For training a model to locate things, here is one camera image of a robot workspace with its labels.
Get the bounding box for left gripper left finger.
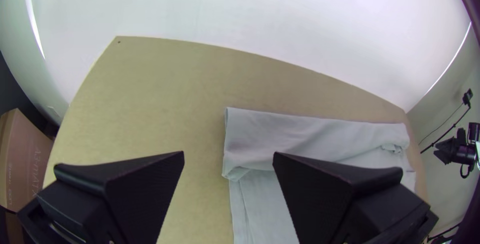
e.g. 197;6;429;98
16;150;185;244

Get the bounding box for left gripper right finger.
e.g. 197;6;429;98
272;152;440;244

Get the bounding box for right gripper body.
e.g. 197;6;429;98
454;127;477;165

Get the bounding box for grey t-shirt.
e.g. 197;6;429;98
221;107;417;244

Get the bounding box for large cardboard box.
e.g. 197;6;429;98
0;108;55;244

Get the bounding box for black cable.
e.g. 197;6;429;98
418;103;472;156

